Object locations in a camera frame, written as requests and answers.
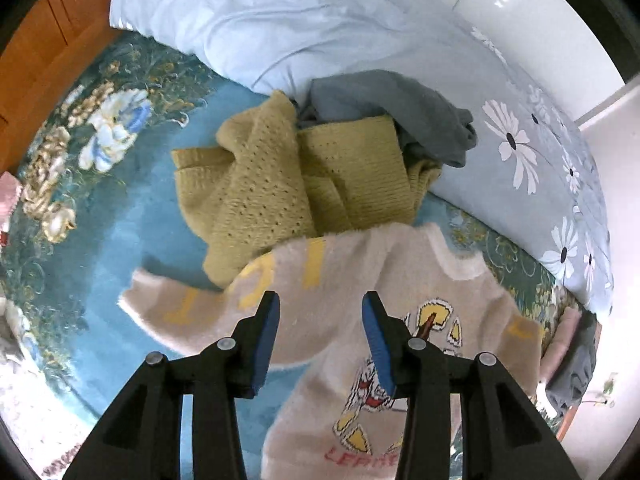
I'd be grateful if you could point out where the mustard yellow knit sweater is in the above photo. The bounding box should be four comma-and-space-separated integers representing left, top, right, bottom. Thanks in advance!
172, 92, 442, 288

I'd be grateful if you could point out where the pink towel at edge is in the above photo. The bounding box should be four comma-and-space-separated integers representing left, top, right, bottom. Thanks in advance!
0, 171, 22, 226

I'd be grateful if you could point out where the grey green garment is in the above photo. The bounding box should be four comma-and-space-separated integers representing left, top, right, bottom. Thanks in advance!
297, 70, 477, 168

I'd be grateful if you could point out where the dark grey folded garment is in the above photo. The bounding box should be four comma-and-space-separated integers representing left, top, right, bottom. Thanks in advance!
546, 311, 598, 415

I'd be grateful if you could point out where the teal floral bed sheet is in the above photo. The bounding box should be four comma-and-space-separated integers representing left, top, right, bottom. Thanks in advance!
0, 29, 586, 480

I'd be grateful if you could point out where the white glossy wardrobe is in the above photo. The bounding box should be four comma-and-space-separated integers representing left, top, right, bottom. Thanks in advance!
384, 0, 640, 126

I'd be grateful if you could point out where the wooden headboard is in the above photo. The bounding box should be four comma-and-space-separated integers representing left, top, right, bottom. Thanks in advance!
1, 0, 119, 171

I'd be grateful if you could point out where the pink folded cloth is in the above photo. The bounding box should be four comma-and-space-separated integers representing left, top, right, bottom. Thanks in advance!
538, 308, 582, 384

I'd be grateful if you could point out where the light blue floral quilt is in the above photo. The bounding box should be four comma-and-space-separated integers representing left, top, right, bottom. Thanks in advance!
110, 0, 613, 316

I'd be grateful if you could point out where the cream fuzzy cartoon sweater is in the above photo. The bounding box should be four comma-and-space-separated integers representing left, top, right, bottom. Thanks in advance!
118, 223, 542, 479

